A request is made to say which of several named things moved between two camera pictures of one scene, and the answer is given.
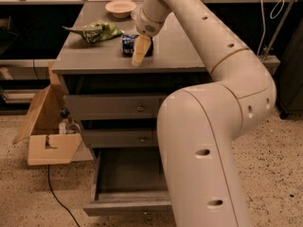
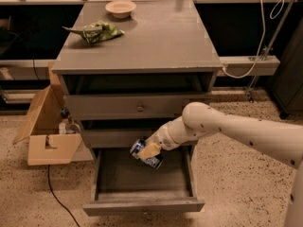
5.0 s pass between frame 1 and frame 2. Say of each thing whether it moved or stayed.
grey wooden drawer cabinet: stayed
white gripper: moved
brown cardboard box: stayed
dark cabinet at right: stayed
